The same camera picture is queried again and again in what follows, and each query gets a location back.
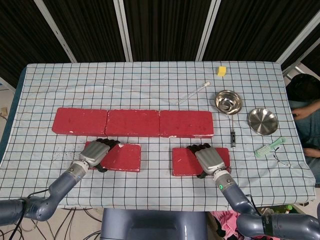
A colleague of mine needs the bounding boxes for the white partition frame post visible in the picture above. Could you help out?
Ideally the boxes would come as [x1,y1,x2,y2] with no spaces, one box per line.
[276,12,320,64]
[33,0,77,63]
[113,0,133,62]
[196,0,222,61]

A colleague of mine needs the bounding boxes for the pink cloth pile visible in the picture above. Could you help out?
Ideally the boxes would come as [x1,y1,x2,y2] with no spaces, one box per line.
[209,209,242,240]

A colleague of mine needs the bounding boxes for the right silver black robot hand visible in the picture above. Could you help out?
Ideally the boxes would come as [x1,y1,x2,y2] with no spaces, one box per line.
[186,143,226,179]

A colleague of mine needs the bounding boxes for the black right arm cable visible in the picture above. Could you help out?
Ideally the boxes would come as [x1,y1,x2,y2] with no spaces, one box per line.
[246,193,260,215]

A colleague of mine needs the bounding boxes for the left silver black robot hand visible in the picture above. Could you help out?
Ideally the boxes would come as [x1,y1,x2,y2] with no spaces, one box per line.
[79,138,121,173]

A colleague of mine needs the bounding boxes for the tangled floor cables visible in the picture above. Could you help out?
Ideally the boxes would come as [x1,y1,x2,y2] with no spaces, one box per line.
[0,206,103,240]

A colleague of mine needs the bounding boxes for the deep stainless steel bowl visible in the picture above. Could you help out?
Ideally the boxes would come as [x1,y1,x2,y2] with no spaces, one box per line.
[215,89,243,115]

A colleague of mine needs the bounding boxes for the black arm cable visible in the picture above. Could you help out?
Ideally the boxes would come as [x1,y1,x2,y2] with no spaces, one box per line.
[246,193,260,215]
[9,188,52,240]

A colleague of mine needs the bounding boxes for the seated person in jeans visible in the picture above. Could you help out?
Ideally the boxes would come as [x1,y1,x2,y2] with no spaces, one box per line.
[286,73,320,181]

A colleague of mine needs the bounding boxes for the blue-grey robot torso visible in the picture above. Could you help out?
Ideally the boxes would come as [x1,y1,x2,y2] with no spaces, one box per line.
[99,208,209,240]

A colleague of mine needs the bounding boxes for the checkered light blue tablecloth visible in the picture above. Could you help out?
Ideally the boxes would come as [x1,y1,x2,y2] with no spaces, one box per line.
[0,61,316,212]

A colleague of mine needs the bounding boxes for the red foam brick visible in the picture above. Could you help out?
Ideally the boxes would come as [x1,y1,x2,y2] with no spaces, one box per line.
[51,107,109,137]
[159,110,215,139]
[104,109,161,138]
[171,147,231,177]
[84,141,142,173]

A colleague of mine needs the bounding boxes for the thin wire eyeglasses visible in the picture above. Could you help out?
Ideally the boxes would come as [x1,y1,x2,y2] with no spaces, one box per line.
[272,146,291,168]

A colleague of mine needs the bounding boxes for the black handled screwdriver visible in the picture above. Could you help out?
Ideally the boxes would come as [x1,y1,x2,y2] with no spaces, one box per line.
[229,113,237,149]

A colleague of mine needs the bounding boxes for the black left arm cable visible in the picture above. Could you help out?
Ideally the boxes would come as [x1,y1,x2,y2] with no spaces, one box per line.
[9,188,52,240]

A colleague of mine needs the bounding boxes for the shallow stainless steel dish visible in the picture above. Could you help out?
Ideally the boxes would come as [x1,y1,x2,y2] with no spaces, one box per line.
[247,107,279,136]

